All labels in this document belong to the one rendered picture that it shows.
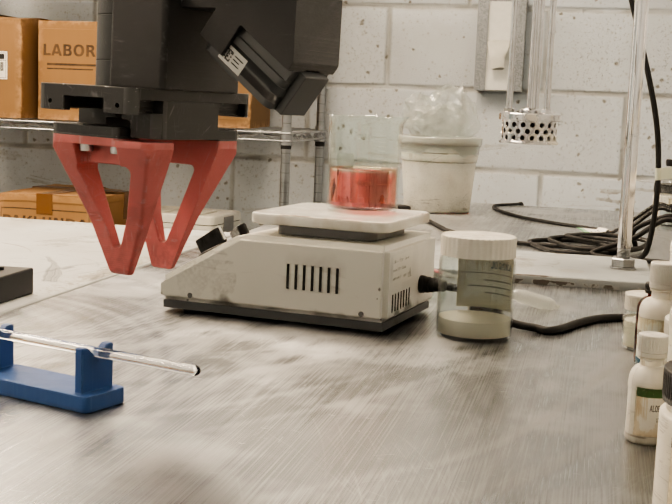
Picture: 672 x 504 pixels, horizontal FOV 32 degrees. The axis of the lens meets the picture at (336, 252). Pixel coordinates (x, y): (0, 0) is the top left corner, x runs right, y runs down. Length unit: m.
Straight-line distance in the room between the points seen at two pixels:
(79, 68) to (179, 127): 2.68
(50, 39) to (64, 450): 2.76
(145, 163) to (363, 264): 0.34
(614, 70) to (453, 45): 0.45
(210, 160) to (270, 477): 0.18
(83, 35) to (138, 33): 2.67
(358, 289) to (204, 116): 0.32
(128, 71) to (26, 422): 0.20
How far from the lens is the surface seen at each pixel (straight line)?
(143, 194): 0.61
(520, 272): 1.22
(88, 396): 0.67
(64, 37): 3.31
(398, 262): 0.92
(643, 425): 0.66
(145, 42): 0.60
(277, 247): 0.93
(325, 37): 0.59
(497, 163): 3.34
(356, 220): 0.91
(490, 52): 3.23
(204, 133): 0.63
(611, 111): 3.32
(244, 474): 0.57
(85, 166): 0.63
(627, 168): 1.30
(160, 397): 0.71
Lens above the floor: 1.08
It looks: 7 degrees down
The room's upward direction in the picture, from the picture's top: 2 degrees clockwise
